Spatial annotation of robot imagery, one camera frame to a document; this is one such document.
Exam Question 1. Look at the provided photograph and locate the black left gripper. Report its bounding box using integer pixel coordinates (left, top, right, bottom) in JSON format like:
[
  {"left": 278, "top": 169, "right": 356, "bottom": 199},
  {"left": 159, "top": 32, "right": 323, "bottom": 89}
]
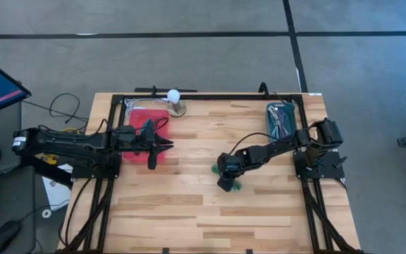
[{"left": 113, "top": 119, "right": 175, "bottom": 171}]

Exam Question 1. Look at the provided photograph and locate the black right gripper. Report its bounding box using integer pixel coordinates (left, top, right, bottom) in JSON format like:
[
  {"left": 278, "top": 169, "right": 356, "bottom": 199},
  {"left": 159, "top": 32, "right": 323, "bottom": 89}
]
[{"left": 216, "top": 149, "right": 252, "bottom": 193}]

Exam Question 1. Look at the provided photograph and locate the green USB cable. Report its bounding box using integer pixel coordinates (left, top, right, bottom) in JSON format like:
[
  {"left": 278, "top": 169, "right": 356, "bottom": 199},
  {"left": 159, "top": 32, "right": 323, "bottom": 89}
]
[{"left": 210, "top": 163, "right": 243, "bottom": 193}]

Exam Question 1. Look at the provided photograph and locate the cream USB cable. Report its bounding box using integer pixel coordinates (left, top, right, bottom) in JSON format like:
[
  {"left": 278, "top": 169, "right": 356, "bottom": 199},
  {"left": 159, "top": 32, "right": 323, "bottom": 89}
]
[{"left": 269, "top": 106, "right": 283, "bottom": 140}]

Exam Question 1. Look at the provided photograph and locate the lavender USB cable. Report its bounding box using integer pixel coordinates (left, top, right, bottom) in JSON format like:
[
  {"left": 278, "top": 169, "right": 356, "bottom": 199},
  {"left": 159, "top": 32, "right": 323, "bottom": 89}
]
[{"left": 277, "top": 109, "right": 292, "bottom": 140}]

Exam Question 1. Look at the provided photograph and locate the pink translucent plastic bin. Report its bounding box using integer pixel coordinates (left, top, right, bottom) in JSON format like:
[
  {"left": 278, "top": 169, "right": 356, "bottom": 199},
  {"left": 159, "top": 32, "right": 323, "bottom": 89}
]
[{"left": 122, "top": 108, "right": 171, "bottom": 164}]

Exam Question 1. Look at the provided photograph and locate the light bulb on metal base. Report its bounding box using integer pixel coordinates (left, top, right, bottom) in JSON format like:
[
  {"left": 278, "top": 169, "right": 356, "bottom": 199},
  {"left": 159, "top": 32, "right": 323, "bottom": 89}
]
[{"left": 166, "top": 88, "right": 187, "bottom": 118}]

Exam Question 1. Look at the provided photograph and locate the grey teal plastic bin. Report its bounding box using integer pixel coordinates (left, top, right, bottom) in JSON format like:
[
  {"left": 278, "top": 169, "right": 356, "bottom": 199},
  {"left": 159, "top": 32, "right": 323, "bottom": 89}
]
[{"left": 266, "top": 102, "right": 297, "bottom": 143}]

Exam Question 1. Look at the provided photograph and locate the white paper sheet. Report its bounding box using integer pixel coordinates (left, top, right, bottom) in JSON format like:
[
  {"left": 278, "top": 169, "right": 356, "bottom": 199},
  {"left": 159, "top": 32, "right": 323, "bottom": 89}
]
[{"left": 42, "top": 163, "right": 75, "bottom": 212}]

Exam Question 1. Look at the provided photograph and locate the grey side desk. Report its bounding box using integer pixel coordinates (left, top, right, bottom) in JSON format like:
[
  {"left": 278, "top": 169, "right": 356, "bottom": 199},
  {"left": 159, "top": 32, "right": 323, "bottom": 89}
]
[{"left": 0, "top": 102, "right": 37, "bottom": 254}]

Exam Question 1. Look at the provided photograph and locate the black computer mouse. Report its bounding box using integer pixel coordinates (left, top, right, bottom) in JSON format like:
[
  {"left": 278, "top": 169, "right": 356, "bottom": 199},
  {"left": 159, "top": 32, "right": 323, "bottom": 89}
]
[{"left": 0, "top": 219, "right": 22, "bottom": 254}]

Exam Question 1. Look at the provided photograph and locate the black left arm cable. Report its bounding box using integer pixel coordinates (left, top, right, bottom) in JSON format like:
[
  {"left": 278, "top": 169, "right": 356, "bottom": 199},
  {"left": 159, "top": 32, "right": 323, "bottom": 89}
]
[{"left": 153, "top": 117, "right": 171, "bottom": 133}]

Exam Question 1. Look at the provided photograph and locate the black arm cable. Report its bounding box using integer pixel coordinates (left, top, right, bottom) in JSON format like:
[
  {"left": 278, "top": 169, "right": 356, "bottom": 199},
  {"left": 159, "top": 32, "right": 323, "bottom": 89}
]
[
  {"left": 153, "top": 117, "right": 171, "bottom": 133},
  {"left": 228, "top": 131, "right": 289, "bottom": 157}
]

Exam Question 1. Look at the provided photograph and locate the white lamp cord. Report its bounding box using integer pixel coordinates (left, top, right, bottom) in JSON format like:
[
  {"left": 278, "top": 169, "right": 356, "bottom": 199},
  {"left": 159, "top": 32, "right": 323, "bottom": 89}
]
[{"left": 123, "top": 97, "right": 171, "bottom": 111}]

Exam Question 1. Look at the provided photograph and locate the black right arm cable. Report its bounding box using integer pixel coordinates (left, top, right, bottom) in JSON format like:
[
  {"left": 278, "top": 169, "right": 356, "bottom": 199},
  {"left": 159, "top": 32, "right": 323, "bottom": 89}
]
[{"left": 228, "top": 131, "right": 289, "bottom": 157}]

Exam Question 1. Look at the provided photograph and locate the black table frame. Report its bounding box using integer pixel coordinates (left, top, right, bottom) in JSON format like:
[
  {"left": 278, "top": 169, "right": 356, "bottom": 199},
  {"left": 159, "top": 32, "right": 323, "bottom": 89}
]
[{"left": 56, "top": 92, "right": 366, "bottom": 254}]

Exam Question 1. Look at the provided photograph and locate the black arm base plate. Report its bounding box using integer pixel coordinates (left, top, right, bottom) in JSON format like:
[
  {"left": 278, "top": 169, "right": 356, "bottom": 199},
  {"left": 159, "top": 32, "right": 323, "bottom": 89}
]
[
  {"left": 293, "top": 149, "right": 346, "bottom": 180},
  {"left": 70, "top": 151, "right": 123, "bottom": 180}
]

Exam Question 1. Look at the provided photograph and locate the black floor cable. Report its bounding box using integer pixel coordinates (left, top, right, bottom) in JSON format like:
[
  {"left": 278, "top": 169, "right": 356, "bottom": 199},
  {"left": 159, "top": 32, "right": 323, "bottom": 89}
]
[{"left": 22, "top": 92, "right": 90, "bottom": 125}]

